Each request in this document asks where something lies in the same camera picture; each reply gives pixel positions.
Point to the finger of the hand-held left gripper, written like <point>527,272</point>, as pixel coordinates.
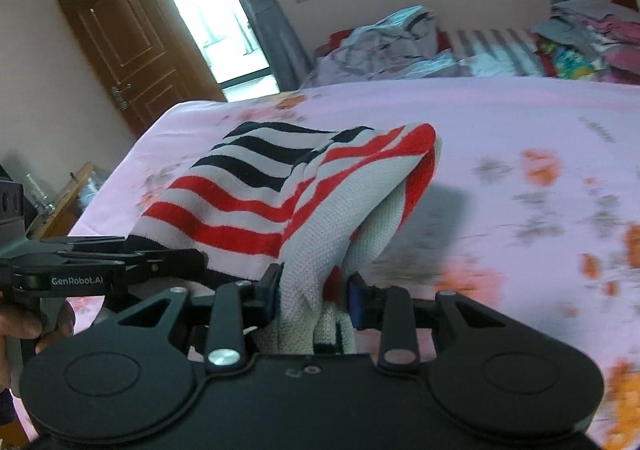
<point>90,244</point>
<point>170,265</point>

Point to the bright glass balcony door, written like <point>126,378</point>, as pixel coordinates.
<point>215,20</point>

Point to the pink floral bed sheet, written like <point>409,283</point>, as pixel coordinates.
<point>500,130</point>

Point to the stack of folded clothes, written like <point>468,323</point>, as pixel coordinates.
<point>600,25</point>

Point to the red black white striped sweater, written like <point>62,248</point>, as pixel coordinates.
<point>240,200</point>

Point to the colourful printed cloth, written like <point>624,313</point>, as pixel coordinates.
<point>570,60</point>

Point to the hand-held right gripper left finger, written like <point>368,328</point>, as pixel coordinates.
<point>271,295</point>

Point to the grey white striped cloth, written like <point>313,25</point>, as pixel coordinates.
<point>495,52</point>

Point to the crumpled grey clothes pile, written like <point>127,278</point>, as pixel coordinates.
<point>390,50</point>

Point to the person's left hand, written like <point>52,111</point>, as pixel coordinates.
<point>20,325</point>

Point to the wooden furniture piece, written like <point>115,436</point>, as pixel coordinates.
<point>65,202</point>

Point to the brown wooden door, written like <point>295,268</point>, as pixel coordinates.
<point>130,40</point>

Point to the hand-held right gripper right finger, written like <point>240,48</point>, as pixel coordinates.
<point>356,302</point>

